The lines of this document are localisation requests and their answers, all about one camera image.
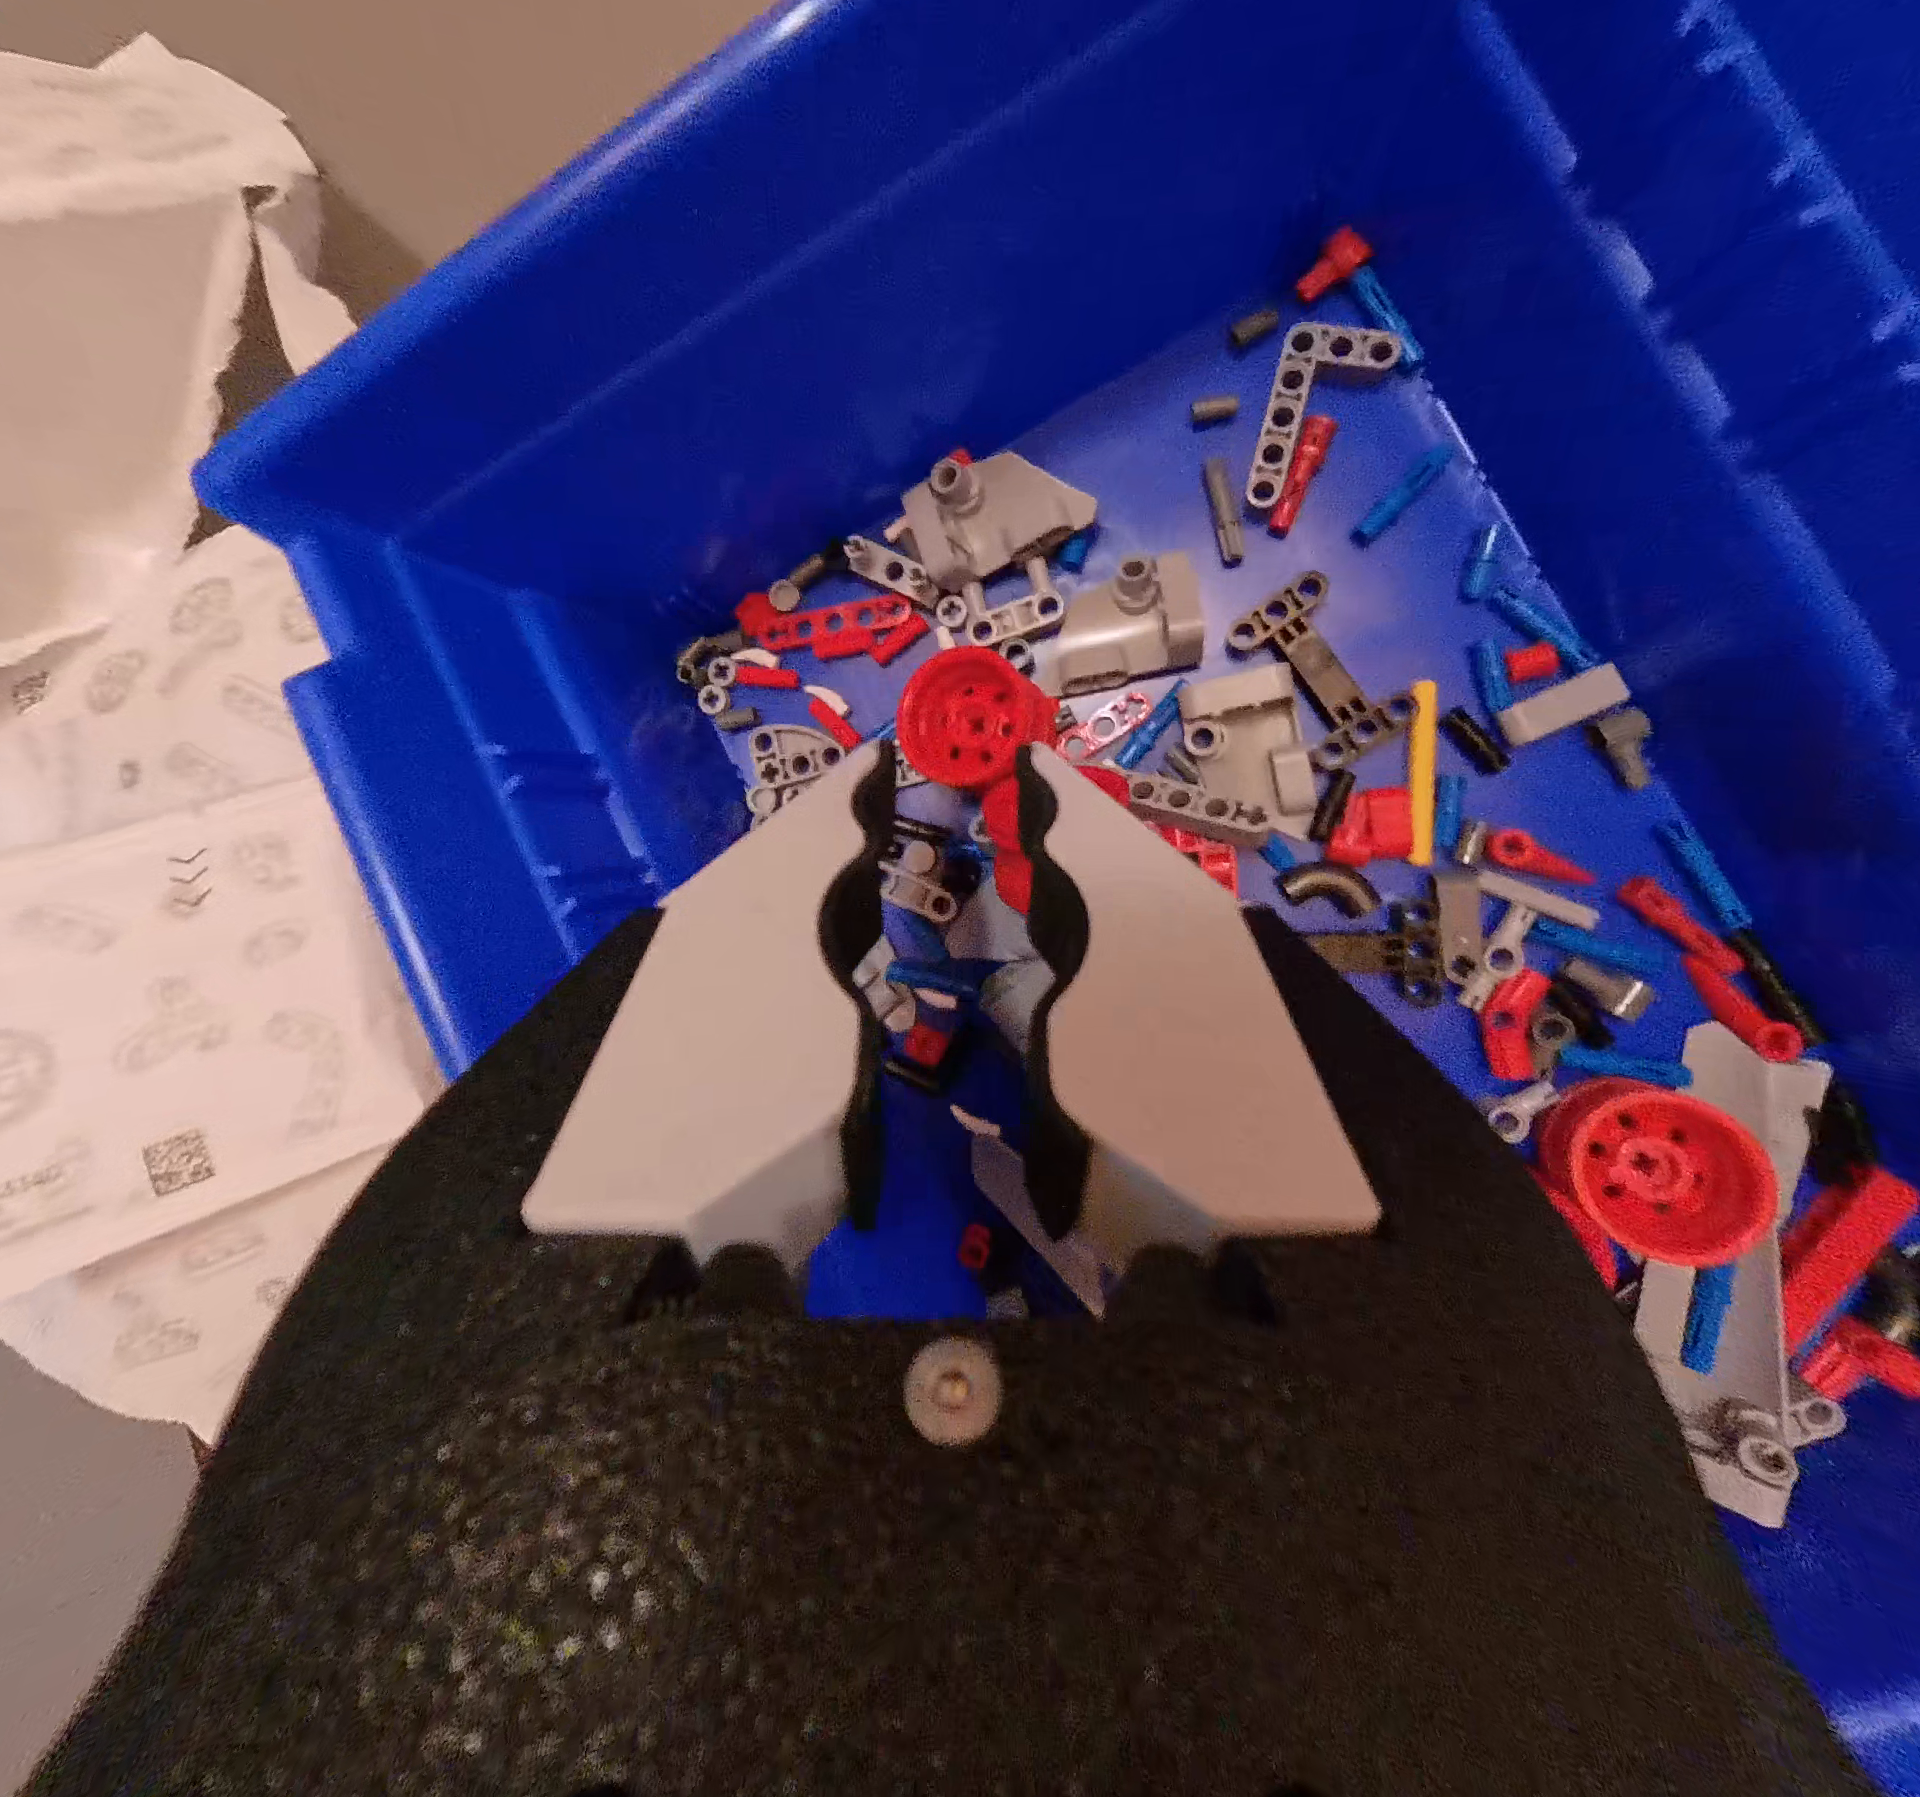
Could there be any white printed paper bag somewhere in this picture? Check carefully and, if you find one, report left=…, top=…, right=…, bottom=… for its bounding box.
left=0, top=31, right=367, bottom=659
left=0, top=526, right=453, bottom=1449

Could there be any grey angled toy beam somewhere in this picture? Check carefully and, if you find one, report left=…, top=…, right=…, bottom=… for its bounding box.
left=1244, top=322, right=1408, bottom=504

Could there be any blue plastic bin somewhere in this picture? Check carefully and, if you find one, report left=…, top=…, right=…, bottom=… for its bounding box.
left=192, top=0, right=1920, bottom=1797

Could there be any yellow toy axle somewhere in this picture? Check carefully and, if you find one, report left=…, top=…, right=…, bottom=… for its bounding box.
left=1406, top=679, right=1442, bottom=869

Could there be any long grey toy panel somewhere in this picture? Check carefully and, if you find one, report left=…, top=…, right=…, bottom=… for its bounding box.
left=1630, top=1023, right=1842, bottom=1529

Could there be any large red toy wheel hub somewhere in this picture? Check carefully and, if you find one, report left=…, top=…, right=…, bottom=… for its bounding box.
left=1537, top=1076, right=1783, bottom=1270

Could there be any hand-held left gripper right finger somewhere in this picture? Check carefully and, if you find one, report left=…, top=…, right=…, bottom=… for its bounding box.
left=1017, top=743, right=1384, bottom=1305

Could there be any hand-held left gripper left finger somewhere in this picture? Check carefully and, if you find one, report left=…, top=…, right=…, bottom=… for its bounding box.
left=519, top=744, right=901, bottom=1270

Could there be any small red toy wheel hub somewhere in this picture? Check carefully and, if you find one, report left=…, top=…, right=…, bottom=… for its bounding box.
left=899, top=644, right=1041, bottom=798

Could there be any pile of small toy building parts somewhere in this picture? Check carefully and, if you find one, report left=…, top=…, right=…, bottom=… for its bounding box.
left=676, top=224, right=1920, bottom=1529

